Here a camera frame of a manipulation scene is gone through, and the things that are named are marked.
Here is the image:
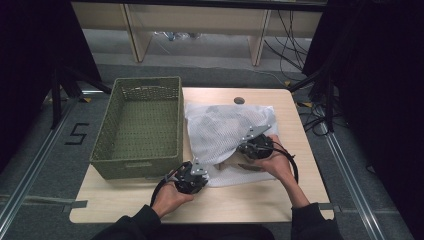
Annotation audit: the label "person's dark clothing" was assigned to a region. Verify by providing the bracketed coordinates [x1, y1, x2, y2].
[146, 223, 294, 240]

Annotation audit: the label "grey tape strip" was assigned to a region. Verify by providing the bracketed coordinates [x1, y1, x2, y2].
[0, 194, 89, 209]

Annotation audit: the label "person's right hand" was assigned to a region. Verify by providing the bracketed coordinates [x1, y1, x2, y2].
[250, 134, 298, 184]

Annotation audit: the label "clear plastic wrapping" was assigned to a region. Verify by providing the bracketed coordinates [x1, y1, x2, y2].
[153, 31, 203, 42]

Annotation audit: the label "person's left hand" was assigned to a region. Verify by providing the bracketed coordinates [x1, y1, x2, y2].
[151, 181, 195, 220]

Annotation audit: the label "white mesh laundry bag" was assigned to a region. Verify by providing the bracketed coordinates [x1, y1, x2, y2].
[184, 102, 279, 188]

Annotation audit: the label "green woven basket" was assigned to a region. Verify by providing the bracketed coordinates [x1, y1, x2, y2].
[89, 76, 185, 181]

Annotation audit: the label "black curtain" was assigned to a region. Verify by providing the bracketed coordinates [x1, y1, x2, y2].
[0, 0, 101, 173]
[301, 0, 424, 240]

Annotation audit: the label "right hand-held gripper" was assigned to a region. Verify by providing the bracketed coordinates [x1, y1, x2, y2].
[236, 124, 275, 161]

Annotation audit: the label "black cables on floor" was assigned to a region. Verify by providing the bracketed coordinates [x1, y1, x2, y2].
[296, 101, 344, 137]

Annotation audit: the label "metal floor rail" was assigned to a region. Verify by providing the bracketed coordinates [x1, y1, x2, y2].
[0, 89, 105, 229]
[318, 119, 388, 240]

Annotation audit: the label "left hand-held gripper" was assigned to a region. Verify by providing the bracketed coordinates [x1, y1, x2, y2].
[172, 157, 210, 195]

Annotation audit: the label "right hand-held gripper black cable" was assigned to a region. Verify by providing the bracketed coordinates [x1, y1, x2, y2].
[271, 141, 300, 185]

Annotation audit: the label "hanging black cables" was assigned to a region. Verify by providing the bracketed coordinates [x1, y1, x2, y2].
[263, 9, 309, 73]

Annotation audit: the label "black metal stand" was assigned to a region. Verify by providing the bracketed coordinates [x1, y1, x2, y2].
[49, 64, 113, 130]
[289, 68, 338, 134]

